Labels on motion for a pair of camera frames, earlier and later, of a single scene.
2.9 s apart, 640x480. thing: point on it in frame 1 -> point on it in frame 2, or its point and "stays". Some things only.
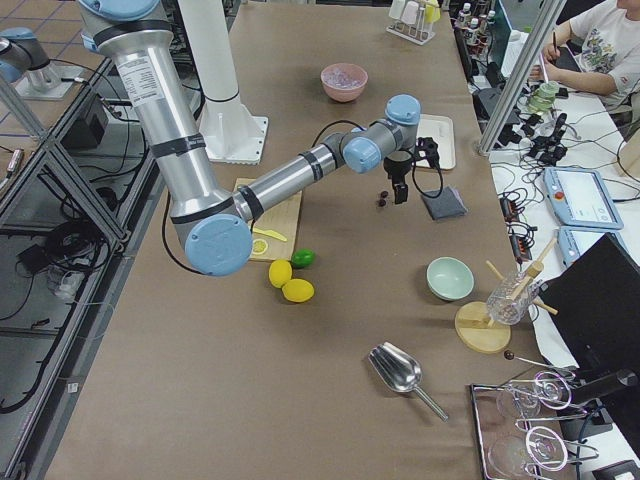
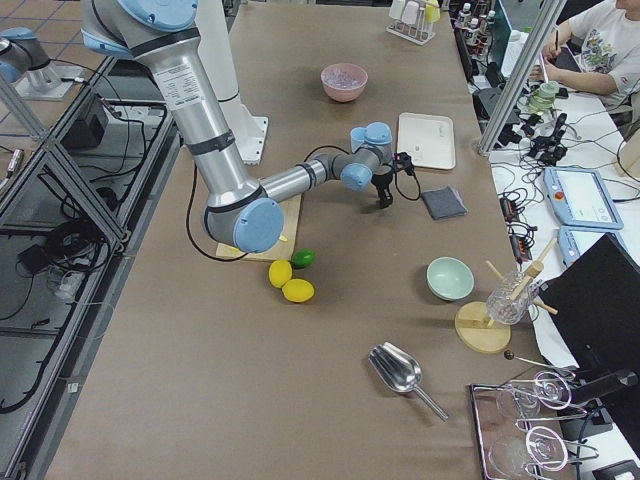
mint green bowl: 449,279 stays
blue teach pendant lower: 572,241 stays
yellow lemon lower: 298,290 stays
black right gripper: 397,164 -> 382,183
